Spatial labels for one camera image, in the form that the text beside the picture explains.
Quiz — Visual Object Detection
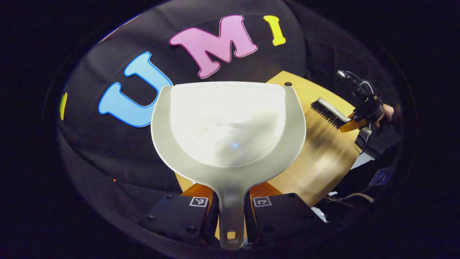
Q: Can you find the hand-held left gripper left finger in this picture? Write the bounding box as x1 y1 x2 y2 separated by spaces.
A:
138 183 220 249

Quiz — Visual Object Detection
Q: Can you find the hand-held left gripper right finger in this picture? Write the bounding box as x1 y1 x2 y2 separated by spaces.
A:
244 182 324 247

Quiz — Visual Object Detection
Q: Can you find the small grey broom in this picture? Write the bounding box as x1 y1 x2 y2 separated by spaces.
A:
311 97 372 136

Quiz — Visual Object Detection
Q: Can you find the grey dustpan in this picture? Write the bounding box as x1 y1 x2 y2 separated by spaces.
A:
151 82 307 250

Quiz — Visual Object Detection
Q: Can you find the blue box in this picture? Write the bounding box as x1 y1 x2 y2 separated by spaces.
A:
370 168 396 186

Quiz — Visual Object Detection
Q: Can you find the beige strap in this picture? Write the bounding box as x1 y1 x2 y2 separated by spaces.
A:
325 192 374 209

